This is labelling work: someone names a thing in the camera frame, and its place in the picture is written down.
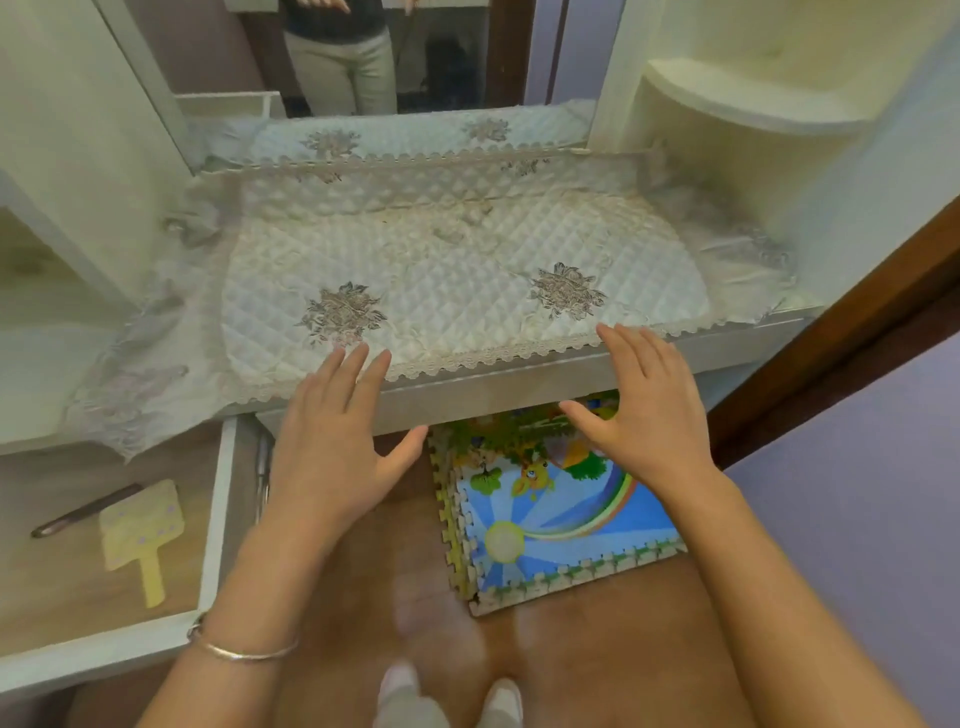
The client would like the person's left hand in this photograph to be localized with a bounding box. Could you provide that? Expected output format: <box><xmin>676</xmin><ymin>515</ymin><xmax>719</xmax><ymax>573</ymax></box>
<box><xmin>253</xmin><ymin>342</ymin><xmax>429</xmax><ymax>558</ymax></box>

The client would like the person's right hand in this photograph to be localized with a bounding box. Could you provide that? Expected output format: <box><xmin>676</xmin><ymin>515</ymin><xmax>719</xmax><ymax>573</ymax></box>
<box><xmin>558</xmin><ymin>322</ymin><xmax>723</xmax><ymax>501</ymax></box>

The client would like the person's right forearm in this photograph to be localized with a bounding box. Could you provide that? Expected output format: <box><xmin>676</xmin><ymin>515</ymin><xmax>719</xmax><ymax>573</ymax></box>
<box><xmin>660</xmin><ymin>465</ymin><xmax>929</xmax><ymax>728</ymax></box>

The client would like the person's left forearm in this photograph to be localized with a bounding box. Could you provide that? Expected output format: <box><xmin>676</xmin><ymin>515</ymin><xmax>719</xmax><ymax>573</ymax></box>
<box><xmin>137</xmin><ymin>523</ymin><xmax>333</xmax><ymax>728</ymax></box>

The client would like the white dressing table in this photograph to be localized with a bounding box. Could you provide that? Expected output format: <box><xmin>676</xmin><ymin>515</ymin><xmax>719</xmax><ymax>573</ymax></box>
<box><xmin>0</xmin><ymin>0</ymin><xmax>960</xmax><ymax>706</ymax></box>

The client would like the colourful foam puzzle mat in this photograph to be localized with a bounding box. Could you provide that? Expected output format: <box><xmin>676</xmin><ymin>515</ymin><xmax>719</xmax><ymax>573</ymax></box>
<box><xmin>426</xmin><ymin>390</ymin><xmax>689</xmax><ymax>618</ymax></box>

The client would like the cream quilted floral table cover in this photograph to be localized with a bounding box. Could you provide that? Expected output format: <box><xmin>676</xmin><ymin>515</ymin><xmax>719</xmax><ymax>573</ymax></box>
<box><xmin>63</xmin><ymin>146</ymin><xmax>798</xmax><ymax>460</ymax></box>

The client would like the yellow dotted paddle hand mirror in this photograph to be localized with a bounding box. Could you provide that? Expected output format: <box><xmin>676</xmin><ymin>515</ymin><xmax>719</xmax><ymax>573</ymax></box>
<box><xmin>99</xmin><ymin>479</ymin><xmax>187</xmax><ymax>611</ymax></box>

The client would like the person's left foot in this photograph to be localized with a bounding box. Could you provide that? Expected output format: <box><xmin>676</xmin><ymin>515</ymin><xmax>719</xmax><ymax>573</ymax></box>
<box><xmin>373</xmin><ymin>662</ymin><xmax>423</xmax><ymax>728</ymax></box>

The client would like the person's foot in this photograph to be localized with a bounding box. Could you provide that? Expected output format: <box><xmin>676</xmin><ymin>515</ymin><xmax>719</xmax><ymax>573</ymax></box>
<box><xmin>373</xmin><ymin>662</ymin><xmax>423</xmax><ymax>728</ymax></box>
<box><xmin>478</xmin><ymin>678</ymin><xmax>525</xmax><ymax>728</ymax></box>

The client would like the dark pen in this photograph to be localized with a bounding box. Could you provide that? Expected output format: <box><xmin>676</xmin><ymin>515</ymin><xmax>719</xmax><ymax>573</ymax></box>
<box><xmin>30</xmin><ymin>483</ymin><xmax>144</xmax><ymax>540</ymax></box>

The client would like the person's right foot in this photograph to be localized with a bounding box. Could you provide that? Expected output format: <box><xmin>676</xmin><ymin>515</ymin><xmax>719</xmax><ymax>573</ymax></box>
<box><xmin>478</xmin><ymin>678</ymin><xmax>525</xmax><ymax>728</ymax></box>

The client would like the white rounded corner shelf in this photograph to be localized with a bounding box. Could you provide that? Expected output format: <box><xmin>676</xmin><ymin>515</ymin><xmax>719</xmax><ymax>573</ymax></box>
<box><xmin>586</xmin><ymin>0</ymin><xmax>960</xmax><ymax>310</ymax></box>

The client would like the white open drawer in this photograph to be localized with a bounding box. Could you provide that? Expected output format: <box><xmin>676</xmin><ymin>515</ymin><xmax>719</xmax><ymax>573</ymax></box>
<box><xmin>0</xmin><ymin>414</ymin><xmax>243</xmax><ymax>685</ymax></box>

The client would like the silver drawer rail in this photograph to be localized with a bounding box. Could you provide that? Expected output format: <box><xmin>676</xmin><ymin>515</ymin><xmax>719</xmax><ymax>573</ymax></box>
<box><xmin>253</xmin><ymin>433</ymin><xmax>273</xmax><ymax>526</ymax></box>

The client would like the brown wooden door frame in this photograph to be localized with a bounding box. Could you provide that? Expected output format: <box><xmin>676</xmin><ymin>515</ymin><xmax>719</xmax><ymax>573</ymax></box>
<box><xmin>705</xmin><ymin>216</ymin><xmax>960</xmax><ymax>471</ymax></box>

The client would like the silver bangle bracelet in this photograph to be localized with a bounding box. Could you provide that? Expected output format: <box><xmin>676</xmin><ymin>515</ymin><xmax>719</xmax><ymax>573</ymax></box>
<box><xmin>186</xmin><ymin>611</ymin><xmax>301</xmax><ymax>665</ymax></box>

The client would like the wall mirror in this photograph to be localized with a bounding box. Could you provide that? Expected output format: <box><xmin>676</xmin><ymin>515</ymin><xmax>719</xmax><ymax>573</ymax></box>
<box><xmin>97</xmin><ymin>0</ymin><xmax>627</xmax><ymax>170</ymax></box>

